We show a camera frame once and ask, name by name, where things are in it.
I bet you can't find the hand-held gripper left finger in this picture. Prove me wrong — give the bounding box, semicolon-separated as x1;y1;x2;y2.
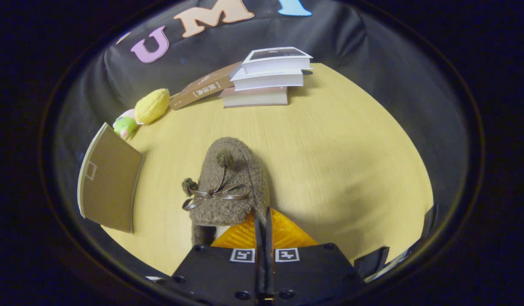
160;207;266;306

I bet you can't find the green and pink plush toy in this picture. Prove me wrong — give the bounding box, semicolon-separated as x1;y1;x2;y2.
113;109;140;140

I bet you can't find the yellow plush lemon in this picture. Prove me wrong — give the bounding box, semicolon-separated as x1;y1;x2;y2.
134;88;171;125

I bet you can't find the pinkish grey book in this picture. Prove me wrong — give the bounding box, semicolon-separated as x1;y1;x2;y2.
219;86;289;108

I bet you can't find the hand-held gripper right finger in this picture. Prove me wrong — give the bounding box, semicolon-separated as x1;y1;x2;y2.
265;207;365;306

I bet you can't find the tan cardboard storage box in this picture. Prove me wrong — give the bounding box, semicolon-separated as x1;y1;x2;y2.
77;122;146;234

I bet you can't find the plain white book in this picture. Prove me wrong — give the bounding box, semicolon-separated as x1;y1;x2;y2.
230;68;305;91

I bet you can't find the brown paperback book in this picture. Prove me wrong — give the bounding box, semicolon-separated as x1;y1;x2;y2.
169;61;244;111

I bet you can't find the white book with dark cover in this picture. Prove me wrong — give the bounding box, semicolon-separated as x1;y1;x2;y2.
241;47;314;74

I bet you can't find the brown fuzzy shoe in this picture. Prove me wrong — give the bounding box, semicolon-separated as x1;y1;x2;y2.
182;136;271;247

